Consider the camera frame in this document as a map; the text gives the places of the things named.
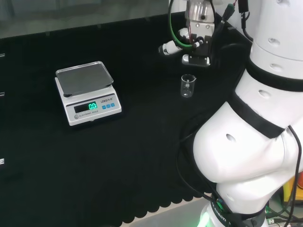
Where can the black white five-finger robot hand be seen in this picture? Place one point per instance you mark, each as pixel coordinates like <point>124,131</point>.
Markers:
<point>201,26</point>

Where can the small clear glass beaker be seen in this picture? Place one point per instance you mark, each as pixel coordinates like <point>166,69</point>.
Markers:
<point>188,87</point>

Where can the white electronic balance steel pan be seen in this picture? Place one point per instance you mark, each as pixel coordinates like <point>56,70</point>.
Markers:
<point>92,111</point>

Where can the black bench cloth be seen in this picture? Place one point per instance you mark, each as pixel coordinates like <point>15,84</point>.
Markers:
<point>118,165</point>

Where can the yellow stop button box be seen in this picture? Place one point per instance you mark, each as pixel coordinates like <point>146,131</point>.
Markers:
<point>287,191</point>

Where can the pale base board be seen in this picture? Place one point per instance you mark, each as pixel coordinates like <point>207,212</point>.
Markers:
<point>180,217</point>

